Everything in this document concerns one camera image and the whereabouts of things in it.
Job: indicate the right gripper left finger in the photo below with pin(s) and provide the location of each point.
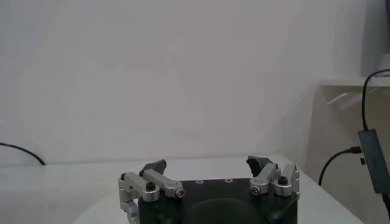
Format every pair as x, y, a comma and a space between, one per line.
158, 182

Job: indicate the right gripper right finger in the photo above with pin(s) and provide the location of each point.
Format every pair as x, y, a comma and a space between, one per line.
268, 176

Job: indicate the black power adapter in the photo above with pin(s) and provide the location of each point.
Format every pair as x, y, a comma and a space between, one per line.
374, 161

